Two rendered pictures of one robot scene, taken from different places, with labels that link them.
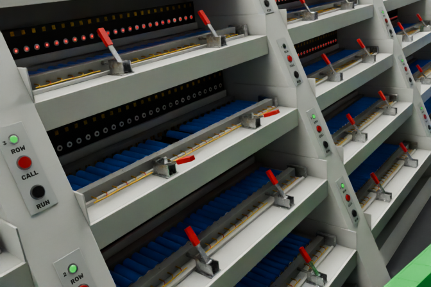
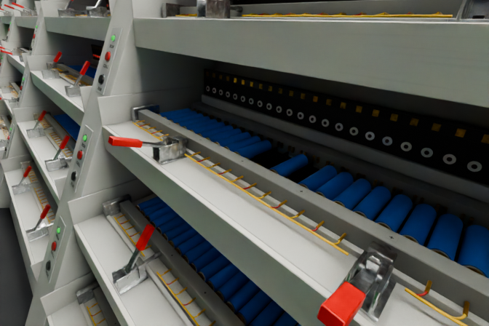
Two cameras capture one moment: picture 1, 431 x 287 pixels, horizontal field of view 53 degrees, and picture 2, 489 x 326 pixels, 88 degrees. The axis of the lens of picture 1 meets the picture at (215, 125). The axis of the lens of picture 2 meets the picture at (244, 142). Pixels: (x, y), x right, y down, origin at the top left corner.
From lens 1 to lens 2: 85 cm
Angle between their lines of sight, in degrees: 85
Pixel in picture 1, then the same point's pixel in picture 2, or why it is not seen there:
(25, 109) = (127, 20)
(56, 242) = (92, 116)
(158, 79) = (227, 41)
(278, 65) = not seen: outside the picture
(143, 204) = (126, 153)
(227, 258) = (140, 307)
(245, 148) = (270, 279)
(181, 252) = (161, 245)
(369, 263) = not seen: outside the picture
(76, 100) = (152, 28)
